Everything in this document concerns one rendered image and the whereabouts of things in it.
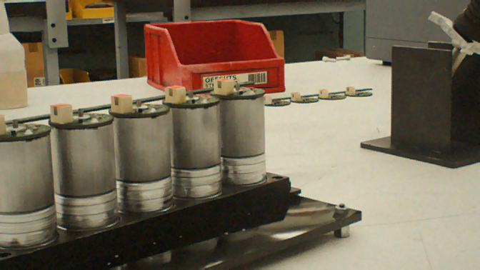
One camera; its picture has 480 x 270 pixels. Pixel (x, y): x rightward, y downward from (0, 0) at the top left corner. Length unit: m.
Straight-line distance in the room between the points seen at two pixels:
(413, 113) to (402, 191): 0.09
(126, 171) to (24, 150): 0.05
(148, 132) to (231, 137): 0.05
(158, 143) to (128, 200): 0.03
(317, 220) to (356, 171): 0.13
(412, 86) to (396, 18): 0.40
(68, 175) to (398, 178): 0.21
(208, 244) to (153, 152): 0.04
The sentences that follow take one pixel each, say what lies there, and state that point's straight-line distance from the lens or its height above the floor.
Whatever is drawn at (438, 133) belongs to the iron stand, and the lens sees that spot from 0.52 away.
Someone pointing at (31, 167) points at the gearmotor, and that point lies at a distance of 0.31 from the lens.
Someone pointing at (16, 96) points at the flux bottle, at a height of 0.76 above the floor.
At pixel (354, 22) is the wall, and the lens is 5.91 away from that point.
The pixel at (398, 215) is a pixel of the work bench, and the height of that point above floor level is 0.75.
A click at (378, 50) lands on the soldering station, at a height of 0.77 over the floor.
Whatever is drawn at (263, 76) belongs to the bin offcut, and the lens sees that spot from 0.76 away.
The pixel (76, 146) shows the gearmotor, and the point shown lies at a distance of 0.32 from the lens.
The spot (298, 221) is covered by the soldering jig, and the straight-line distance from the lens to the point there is 0.36.
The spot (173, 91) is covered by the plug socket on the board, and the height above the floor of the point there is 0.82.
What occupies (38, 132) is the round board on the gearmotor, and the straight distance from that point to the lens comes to 0.31.
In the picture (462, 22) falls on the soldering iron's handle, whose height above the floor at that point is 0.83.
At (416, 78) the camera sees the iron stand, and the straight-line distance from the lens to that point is 0.52.
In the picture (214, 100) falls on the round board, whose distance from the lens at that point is 0.36.
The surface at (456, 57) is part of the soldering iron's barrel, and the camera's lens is 0.52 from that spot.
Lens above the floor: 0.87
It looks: 12 degrees down
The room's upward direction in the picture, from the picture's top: 1 degrees counter-clockwise
